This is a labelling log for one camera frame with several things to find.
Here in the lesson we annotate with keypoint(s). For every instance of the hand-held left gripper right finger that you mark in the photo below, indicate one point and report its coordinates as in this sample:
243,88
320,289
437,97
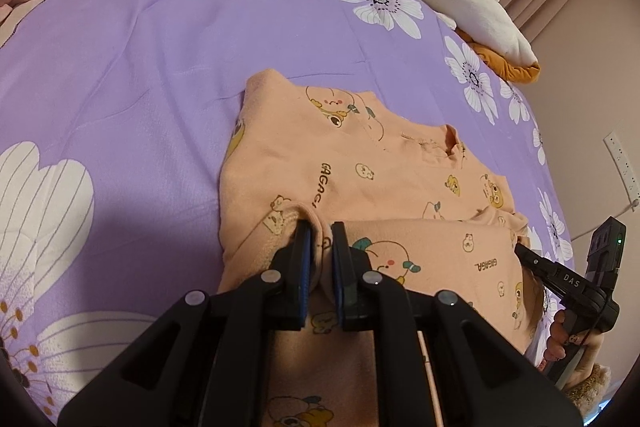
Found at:
337,282

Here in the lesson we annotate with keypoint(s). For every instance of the person's right hand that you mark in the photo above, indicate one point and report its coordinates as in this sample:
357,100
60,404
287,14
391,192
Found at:
560,337

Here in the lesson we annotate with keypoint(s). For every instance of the person's right forearm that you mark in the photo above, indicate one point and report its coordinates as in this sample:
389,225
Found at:
587,377

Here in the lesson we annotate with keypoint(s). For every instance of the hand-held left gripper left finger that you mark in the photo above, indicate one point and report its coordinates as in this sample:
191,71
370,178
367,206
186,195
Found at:
303,292

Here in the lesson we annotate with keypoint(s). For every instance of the white power strip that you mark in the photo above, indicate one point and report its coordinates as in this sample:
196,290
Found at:
622,169

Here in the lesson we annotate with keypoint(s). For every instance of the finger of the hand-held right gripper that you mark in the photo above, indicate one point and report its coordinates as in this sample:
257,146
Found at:
535,264

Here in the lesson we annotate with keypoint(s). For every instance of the purple floral bed sheet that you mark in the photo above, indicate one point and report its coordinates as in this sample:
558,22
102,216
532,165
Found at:
150,82

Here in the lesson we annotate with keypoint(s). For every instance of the orange cartoon print garment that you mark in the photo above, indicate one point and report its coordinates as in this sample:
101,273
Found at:
350,167

